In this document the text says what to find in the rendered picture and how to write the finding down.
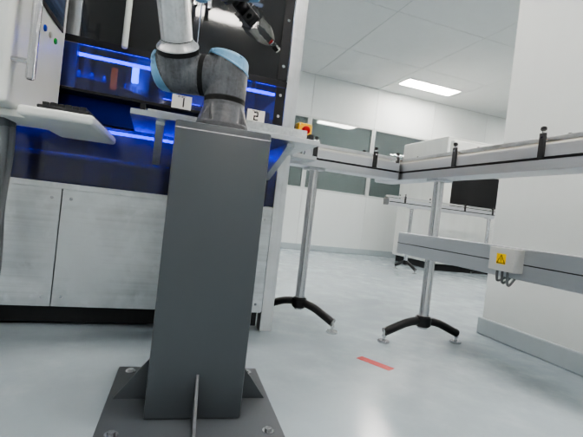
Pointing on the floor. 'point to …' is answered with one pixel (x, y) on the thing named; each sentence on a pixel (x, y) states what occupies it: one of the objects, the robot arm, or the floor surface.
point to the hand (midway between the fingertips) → (270, 40)
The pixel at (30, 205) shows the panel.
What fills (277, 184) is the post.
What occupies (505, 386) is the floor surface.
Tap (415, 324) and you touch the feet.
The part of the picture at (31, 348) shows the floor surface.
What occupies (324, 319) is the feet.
